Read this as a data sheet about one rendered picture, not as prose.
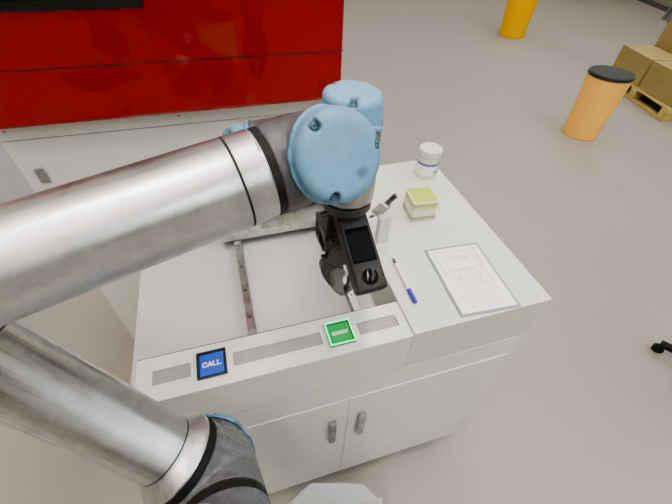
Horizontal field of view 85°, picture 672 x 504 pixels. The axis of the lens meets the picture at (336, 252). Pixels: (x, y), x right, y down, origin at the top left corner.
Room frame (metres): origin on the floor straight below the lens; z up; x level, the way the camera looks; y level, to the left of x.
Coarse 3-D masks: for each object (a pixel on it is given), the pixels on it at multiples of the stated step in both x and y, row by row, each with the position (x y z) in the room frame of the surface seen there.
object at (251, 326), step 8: (240, 240) 0.80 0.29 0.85; (240, 248) 0.76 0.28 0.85; (240, 256) 0.73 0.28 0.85; (240, 264) 0.70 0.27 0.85; (240, 272) 0.67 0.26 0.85; (240, 280) 0.64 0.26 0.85; (248, 288) 0.62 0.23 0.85; (248, 296) 0.59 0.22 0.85; (248, 304) 0.56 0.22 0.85; (248, 312) 0.54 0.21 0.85; (248, 320) 0.51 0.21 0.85; (248, 328) 0.49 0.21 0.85
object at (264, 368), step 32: (320, 320) 0.45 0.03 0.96; (352, 320) 0.45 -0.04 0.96; (384, 320) 0.46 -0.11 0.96; (192, 352) 0.36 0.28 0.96; (256, 352) 0.37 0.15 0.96; (288, 352) 0.37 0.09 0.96; (320, 352) 0.37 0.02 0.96; (352, 352) 0.38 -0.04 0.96; (384, 352) 0.40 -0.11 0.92; (160, 384) 0.29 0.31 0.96; (192, 384) 0.30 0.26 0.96; (224, 384) 0.30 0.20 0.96; (256, 384) 0.32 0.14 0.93; (288, 384) 0.34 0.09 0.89; (320, 384) 0.36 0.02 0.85
